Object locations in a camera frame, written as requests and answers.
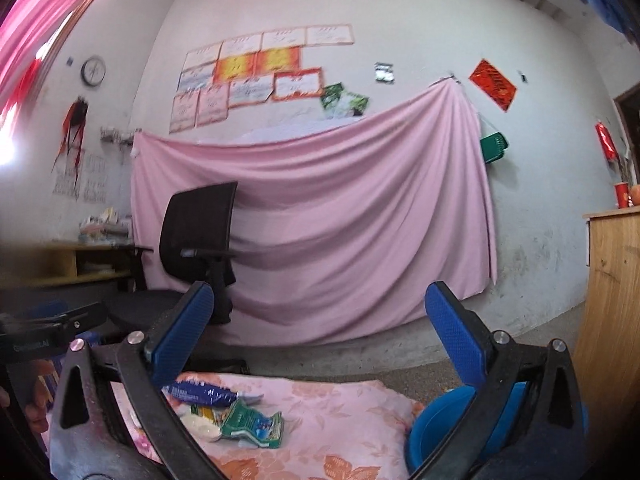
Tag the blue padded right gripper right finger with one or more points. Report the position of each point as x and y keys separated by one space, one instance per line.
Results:
x=464 y=336

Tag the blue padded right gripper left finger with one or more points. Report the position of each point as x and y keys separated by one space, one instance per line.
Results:
x=174 y=335

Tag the green snack wrapper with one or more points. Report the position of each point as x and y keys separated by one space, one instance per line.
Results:
x=245 y=423

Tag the blue plastic trash bin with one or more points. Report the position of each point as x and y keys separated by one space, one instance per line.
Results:
x=435 y=422

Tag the person's left hand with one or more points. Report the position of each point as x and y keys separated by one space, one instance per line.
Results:
x=35 y=410

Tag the dark blue snack bag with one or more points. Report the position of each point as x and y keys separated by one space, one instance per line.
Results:
x=206 y=394

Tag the wooden desk shelf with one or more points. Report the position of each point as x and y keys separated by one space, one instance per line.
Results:
x=59 y=264

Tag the yellow wrapper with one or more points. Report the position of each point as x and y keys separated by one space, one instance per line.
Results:
x=203 y=422

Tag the black office chair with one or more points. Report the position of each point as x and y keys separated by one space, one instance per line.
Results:
x=194 y=246

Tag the stack of books papers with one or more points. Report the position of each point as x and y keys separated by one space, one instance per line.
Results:
x=108 y=228

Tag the wooden cabinet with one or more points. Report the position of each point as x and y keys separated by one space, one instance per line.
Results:
x=606 y=357

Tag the pink floral table cloth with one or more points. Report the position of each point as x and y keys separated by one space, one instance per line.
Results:
x=332 y=430

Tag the pink hanging cloth sheet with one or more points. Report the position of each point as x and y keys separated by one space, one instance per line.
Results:
x=336 y=236

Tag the green hanging dustpan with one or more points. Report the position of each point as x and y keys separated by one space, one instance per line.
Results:
x=493 y=147

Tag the red cup on cabinet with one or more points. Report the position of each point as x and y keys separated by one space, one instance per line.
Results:
x=622 y=195

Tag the orange cup on cabinet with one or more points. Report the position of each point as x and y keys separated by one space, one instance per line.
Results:
x=634 y=195

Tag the red diamond paper poster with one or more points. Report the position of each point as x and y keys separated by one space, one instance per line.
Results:
x=499 y=88

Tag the green photo poster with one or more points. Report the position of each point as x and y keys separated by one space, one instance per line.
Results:
x=337 y=102

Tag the red tassel wall decoration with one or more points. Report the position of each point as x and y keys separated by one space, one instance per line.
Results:
x=73 y=135

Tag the wall certificates cluster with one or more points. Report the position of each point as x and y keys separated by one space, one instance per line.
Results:
x=250 y=70

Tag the small framed wall picture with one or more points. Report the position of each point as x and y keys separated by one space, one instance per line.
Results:
x=384 y=73

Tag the round wall clock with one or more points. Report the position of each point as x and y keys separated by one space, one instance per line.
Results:
x=93 y=71

